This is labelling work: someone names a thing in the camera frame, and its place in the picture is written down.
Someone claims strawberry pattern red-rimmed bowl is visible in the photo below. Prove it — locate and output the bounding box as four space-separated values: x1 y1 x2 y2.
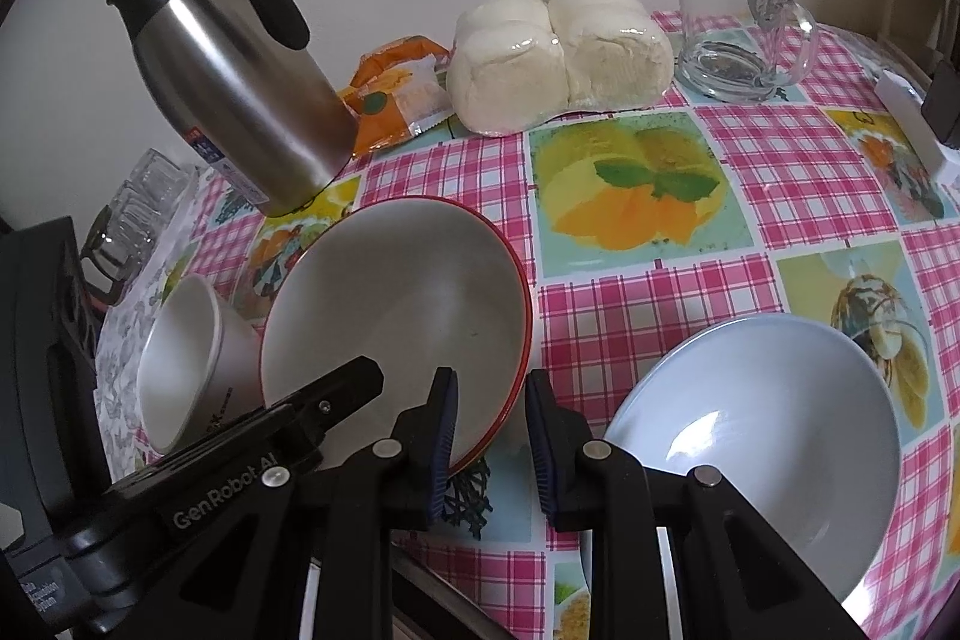
260 197 534 471

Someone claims white square bowl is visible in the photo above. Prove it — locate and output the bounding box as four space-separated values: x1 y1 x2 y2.
137 276 263 455

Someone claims plain white round bowl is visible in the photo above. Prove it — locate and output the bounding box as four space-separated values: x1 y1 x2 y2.
604 314 900 599

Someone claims clear drinking glass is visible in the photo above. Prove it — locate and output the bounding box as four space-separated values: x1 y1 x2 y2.
110 148 195 250

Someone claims pink checkered fruit tablecloth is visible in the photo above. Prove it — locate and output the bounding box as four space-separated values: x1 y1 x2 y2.
161 29 958 638

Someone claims orange snack packet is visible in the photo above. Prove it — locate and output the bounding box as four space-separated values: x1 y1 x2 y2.
338 35 454 158

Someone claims bag of white buns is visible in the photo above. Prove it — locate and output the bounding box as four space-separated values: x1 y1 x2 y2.
446 0 674 136

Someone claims stainless steel thermos jug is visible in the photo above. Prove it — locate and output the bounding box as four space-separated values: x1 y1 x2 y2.
106 0 358 216

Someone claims clear glass mug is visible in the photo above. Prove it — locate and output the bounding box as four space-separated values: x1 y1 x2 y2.
677 0 820 103

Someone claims white small box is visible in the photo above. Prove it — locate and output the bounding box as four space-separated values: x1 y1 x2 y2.
874 70 960 188

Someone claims black power adapter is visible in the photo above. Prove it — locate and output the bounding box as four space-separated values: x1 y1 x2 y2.
921 60 960 149

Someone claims glass teapot black handle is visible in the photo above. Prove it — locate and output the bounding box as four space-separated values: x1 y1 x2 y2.
80 206 153 307

